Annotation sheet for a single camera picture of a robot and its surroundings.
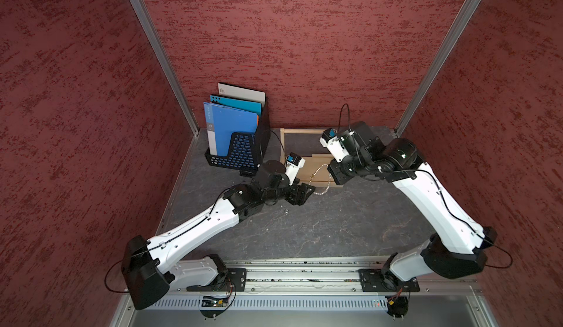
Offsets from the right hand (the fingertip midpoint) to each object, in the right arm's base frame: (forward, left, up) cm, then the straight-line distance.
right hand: (332, 173), depth 66 cm
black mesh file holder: (+21, +31, -13) cm, 40 cm away
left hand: (-1, +8, -8) cm, 11 cm away
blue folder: (+29, +41, -5) cm, 50 cm away
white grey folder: (+47, +34, -3) cm, 59 cm away
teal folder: (+37, +35, -2) cm, 51 cm away
